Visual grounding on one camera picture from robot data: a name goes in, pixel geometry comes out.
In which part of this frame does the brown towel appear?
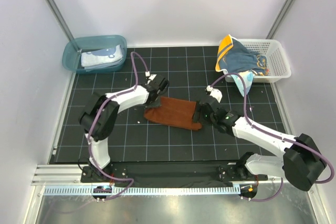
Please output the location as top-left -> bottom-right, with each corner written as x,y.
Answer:
144,97 -> 202,131

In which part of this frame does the colourful patterned towel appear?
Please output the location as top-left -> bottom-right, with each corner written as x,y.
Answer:
215,35 -> 269,76

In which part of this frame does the blue bear towel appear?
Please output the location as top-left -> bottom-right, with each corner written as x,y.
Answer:
81,45 -> 123,68

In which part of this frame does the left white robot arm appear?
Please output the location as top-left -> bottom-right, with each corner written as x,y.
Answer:
78,74 -> 169,182

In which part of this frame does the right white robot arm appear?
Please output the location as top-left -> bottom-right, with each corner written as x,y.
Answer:
193,95 -> 327,191

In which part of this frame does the orange blue dotted towel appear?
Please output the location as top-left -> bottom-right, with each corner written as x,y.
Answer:
231,71 -> 255,96

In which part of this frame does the teal plastic tub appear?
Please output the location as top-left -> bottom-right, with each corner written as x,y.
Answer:
62,35 -> 127,74

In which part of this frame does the white plastic basket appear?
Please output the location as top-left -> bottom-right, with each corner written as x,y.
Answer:
234,38 -> 291,83

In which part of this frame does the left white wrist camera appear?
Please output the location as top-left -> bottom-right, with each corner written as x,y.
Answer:
145,71 -> 157,83

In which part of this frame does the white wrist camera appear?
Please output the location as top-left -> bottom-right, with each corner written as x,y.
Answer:
205,86 -> 223,103
145,71 -> 157,83

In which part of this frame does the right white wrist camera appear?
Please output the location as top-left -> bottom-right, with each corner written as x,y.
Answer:
205,86 -> 223,103

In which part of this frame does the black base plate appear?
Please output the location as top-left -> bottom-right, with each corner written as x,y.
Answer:
80,161 -> 268,188

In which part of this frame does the white slotted cable duct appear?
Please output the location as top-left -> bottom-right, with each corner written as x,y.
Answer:
44,185 -> 240,197

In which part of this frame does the left aluminium corner post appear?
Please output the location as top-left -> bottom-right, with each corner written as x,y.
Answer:
45,0 -> 74,41

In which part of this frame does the aluminium corner post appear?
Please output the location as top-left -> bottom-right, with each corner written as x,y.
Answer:
45,0 -> 74,41
266,0 -> 296,39

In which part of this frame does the right aluminium corner post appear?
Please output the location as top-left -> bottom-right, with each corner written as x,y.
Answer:
266,0 -> 296,39

